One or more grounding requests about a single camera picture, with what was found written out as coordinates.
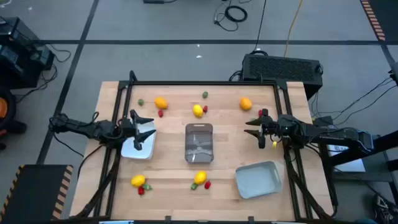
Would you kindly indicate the black computer case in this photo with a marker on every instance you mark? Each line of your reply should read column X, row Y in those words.
column 280, row 68

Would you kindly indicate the red toy pepper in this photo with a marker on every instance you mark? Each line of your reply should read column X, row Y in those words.
column 141, row 190
column 160, row 113
column 207, row 184
column 205, row 109
column 260, row 113

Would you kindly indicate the black equipment cart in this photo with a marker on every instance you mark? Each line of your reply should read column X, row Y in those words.
column 18, row 56

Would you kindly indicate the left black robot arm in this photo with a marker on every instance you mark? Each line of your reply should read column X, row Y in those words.
column 93, row 129

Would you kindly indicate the green toy pepper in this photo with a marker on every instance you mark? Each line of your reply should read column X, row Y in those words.
column 147, row 187
column 194, row 186
column 140, row 102
column 205, row 94

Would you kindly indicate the yellow toy lemon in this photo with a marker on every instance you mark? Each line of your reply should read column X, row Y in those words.
column 197, row 110
column 200, row 177
column 138, row 180

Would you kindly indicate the orange and black machine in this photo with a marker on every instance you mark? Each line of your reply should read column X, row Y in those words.
column 2, row 107

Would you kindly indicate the grey translucent plastic basket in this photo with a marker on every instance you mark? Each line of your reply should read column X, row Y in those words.
column 199, row 146

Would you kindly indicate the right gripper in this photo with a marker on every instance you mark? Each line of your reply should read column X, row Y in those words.
column 272, row 127

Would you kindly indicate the white plastic basket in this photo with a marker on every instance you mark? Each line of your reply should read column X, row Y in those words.
column 143, row 152
column 258, row 180

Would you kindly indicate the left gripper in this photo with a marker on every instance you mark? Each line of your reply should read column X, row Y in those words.
column 127, row 129

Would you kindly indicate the white paper sheet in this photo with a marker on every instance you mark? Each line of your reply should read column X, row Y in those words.
column 348, row 165

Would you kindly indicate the black hazard-striped mat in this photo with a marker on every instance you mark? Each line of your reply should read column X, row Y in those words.
column 387, row 15
column 34, row 193

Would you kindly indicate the black metal table frame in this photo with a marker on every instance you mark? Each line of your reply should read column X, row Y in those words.
column 202, row 82

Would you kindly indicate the orange toy fruit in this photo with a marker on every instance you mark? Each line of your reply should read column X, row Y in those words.
column 161, row 103
column 245, row 103

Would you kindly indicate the person's shoe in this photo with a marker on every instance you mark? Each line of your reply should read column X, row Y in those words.
column 385, row 210

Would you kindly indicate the black side stand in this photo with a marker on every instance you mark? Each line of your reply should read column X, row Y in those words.
column 382, row 143

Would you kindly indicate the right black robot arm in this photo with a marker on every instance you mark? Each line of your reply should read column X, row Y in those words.
column 326, row 133

